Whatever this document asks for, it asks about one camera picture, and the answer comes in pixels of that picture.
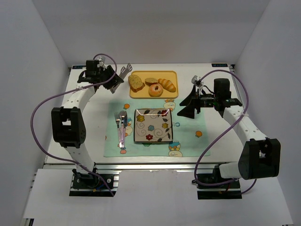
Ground aluminium front rail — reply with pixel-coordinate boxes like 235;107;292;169
43;161;267;171

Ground blue label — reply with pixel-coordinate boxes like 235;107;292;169
211;63;228;67
72;65;86;70

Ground pink handled fork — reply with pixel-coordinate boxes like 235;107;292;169
114;112;122;148

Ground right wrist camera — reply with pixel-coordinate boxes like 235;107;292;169
191;75;204;95

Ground floral square plate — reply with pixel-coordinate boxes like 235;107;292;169
134;108;173;143

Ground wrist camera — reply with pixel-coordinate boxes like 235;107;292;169
191;75;204;95
97;56;106;70

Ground right blue label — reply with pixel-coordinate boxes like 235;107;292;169
211;63;228;67

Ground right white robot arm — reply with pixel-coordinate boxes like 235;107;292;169
178;76;281;183

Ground small round bread slice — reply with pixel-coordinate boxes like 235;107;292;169
145;78;158;86

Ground golden croissant roll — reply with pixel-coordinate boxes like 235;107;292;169
158;79;176;92

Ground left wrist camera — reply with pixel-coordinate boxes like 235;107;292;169
97;56;106;70

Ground left blue label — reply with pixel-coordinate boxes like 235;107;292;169
72;65;86;70

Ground glazed bagel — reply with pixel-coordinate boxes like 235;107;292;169
149;84;163;97

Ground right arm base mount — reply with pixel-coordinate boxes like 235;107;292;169
191;168;242;200

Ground pink handled spoon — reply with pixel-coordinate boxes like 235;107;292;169
119;111;127;141

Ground mint cartoon placemat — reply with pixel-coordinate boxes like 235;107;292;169
104;99;209;157

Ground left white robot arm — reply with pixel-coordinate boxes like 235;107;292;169
51;60;124;174

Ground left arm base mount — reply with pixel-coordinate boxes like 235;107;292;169
69;168;118;197

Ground herb bread slice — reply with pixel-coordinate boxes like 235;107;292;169
128;74;145;92

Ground metal food tongs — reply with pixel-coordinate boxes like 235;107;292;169
110;63;133;94

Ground yellow plastic tray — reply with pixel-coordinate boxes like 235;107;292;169
129;71;179;99

